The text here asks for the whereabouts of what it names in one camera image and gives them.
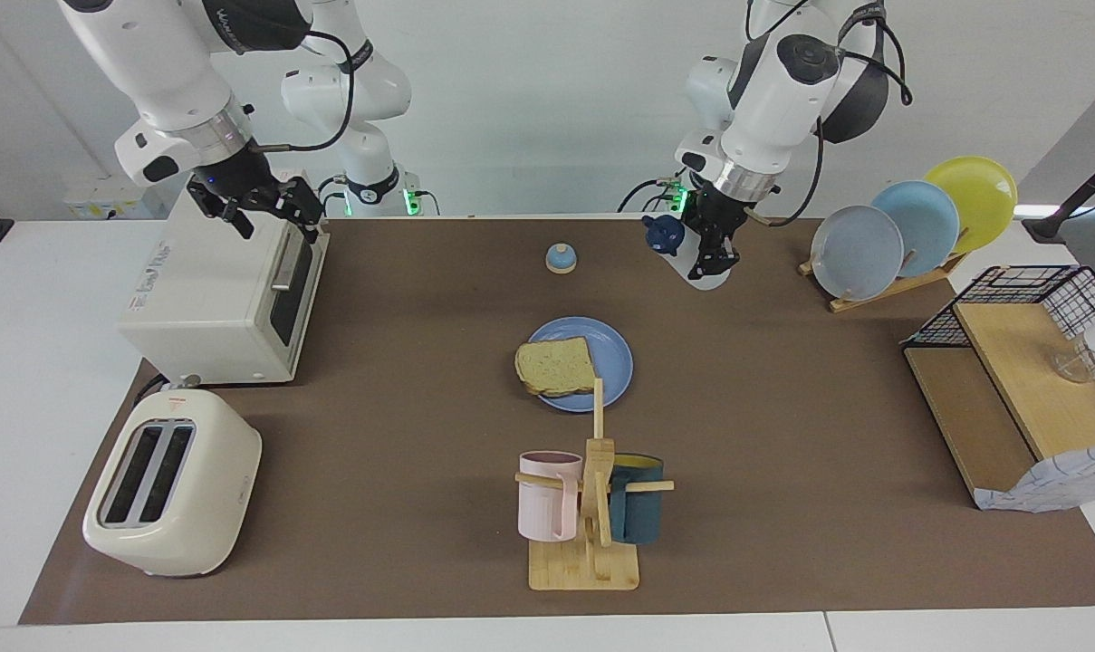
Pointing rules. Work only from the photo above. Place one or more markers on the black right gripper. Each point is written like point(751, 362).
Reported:
point(239, 186)

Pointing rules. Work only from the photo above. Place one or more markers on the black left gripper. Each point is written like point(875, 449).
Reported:
point(717, 213)

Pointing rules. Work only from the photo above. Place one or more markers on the white seasoning bottle blue cap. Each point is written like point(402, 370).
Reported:
point(663, 235)

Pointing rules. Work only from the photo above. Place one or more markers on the toast bread slice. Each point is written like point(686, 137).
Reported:
point(556, 367)

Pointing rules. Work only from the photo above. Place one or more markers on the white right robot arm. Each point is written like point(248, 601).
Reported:
point(148, 54)

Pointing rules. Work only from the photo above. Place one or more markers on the grey-blue plate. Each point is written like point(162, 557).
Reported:
point(855, 254)

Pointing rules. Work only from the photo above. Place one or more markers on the blue dinner plate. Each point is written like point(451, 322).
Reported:
point(615, 353)

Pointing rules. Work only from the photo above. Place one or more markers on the wooden plate rack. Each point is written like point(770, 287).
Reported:
point(882, 292)

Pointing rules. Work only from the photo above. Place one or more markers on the light blue plate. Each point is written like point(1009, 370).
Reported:
point(927, 222)

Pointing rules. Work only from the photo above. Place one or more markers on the yellow plate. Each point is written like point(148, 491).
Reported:
point(982, 195)

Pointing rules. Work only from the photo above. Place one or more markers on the white toaster oven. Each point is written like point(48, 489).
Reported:
point(212, 290)

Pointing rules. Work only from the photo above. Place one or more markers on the small blue call bell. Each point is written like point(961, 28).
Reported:
point(561, 260)

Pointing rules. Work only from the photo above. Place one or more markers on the white background box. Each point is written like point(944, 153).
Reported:
point(94, 204)

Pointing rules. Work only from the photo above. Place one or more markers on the teal mug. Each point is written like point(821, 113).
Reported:
point(642, 516)

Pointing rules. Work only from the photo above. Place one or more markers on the cream pop-up toaster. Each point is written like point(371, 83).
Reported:
point(212, 489)

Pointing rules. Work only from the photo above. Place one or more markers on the brown table mat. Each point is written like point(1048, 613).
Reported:
point(402, 471)

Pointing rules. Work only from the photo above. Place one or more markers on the pink mug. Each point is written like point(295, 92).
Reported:
point(547, 507)

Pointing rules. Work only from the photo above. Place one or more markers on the black stand pole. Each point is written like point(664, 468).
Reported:
point(1050, 226)

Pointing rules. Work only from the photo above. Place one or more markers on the wooden mug tree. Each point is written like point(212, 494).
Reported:
point(583, 570)

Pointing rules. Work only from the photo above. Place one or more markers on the clear glass cup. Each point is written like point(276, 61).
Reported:
point(1072, 367)

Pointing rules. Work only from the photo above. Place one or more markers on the blue white patterned cloth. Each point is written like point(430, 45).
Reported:
point(1054, 480)

